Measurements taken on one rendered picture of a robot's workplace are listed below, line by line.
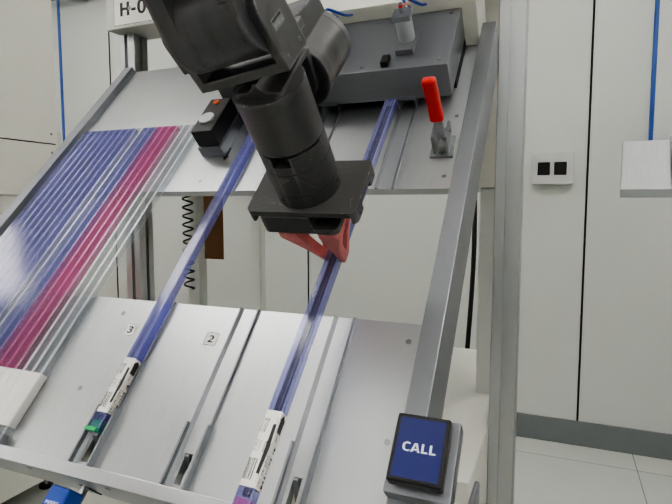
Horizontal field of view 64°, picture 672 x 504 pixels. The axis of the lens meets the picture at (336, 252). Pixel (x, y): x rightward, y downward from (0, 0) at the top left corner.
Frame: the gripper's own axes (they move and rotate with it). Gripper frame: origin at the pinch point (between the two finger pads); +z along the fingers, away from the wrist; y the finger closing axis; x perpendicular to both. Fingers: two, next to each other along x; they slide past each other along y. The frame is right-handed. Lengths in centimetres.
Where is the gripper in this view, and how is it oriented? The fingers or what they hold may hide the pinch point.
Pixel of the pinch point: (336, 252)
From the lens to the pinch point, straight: 53.5
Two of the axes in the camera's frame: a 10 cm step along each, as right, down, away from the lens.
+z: 2.6, 6.4, 7.3
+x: -2.7, 7.7, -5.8
